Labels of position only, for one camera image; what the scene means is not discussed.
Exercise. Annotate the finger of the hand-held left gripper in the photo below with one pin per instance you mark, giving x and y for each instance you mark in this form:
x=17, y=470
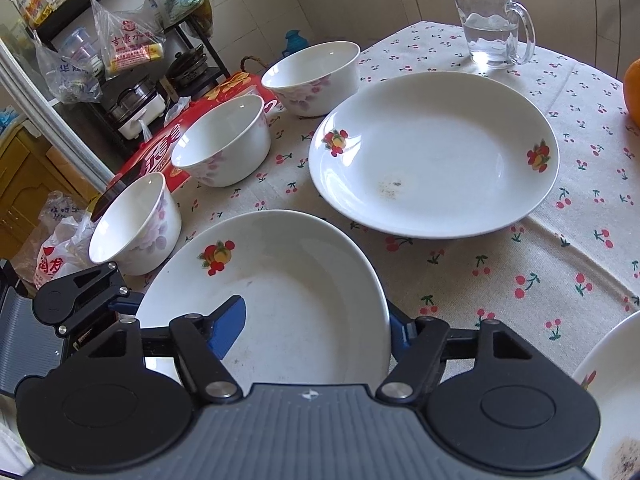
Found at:
x=75, y=295

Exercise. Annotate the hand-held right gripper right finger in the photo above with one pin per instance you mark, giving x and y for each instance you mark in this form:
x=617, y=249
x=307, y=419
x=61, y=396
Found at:
x=402, y=335

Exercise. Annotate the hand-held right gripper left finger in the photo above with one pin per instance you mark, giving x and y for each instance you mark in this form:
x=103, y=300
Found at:
x=227, y=330

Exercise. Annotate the white floral bowl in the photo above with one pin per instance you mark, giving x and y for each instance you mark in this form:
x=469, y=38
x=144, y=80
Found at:
x=130, y=220
x=220, y=130
x=310, y=70

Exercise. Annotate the white red print plastic bag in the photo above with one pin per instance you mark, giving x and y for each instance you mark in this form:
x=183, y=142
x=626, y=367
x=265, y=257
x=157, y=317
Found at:
x=60, y=255

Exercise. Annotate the wooden cabinet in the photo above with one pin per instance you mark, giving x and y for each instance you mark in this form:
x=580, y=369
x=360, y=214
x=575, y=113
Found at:
x=20, y=170

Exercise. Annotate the red cardboard box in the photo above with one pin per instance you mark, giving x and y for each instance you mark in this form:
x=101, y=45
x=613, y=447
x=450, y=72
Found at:
x=150, y=160

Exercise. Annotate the cherry print tablecloth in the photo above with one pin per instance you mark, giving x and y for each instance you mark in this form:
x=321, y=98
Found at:
x=550, y=270

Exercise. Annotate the white electric cooker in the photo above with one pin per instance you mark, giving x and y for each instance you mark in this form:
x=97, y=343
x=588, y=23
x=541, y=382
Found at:
x=145, y=115

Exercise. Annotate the steel pot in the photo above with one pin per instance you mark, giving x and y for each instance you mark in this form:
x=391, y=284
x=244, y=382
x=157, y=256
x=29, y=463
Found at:
x=131, y=97

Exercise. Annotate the clear plastic bag with containers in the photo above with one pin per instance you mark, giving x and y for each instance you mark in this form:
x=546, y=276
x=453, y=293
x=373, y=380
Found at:
x=65, y=75

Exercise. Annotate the stained white fruit print plate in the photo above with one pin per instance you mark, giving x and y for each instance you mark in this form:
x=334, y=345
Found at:
x=615, y=400

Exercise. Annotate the black wok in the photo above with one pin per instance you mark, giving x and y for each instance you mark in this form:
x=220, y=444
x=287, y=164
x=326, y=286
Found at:
x=186, y=65

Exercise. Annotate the black shelf rack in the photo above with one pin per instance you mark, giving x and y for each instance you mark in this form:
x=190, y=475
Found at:
x=70, y=16

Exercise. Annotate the yellow snack package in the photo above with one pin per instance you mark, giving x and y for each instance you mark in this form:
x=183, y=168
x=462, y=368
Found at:
x=35, y=7

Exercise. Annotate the blue bottle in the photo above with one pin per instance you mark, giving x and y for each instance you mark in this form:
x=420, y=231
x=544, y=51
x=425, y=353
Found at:
x=294, y=42

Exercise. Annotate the clear glass mug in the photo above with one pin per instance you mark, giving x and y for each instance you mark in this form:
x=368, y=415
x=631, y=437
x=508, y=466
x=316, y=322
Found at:
x=487, y=35

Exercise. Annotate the smooth orange with leaf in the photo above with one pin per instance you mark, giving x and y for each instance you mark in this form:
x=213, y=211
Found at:
x=634, y=90

